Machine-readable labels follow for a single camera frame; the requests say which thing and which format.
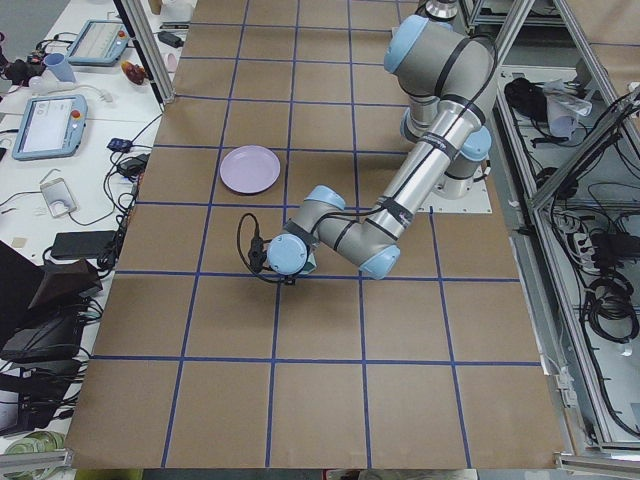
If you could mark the black power adapter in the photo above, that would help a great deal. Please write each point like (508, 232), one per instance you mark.
(170, 39)

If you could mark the near blue teach pendant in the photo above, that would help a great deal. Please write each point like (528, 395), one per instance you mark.
(51, 127)

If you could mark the white power strip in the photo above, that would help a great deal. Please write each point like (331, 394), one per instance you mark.
(584, 252)

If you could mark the far blue teach pendant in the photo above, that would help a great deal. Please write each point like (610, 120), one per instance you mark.
(99, 43)

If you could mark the red yellow mango toy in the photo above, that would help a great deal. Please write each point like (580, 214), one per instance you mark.
(135, 73)

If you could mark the light blue plastic cup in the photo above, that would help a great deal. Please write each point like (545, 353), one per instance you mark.
(57, 63)

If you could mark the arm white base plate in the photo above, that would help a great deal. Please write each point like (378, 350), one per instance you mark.
(468, 196)

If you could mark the small blue usb device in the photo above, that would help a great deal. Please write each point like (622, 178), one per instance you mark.
(120, 145)

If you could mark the dark brown box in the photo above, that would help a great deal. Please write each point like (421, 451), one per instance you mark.
(63, 281)

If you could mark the lilac round plate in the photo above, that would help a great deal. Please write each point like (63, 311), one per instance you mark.
(250, 169)

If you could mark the blue teach pendant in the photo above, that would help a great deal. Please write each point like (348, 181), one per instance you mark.
(99, 43)
(51, 127)

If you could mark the aluminium frame post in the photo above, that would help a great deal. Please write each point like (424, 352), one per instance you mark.
(137, 25)

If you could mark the black flat power brick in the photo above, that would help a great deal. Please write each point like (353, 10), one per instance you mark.
(76, 245)

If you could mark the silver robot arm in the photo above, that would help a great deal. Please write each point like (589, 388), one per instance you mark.
(428, 60)

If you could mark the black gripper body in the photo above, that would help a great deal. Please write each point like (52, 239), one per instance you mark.
(290, 281)

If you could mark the pink plastic cup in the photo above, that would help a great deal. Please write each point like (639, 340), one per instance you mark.
(170, 61)

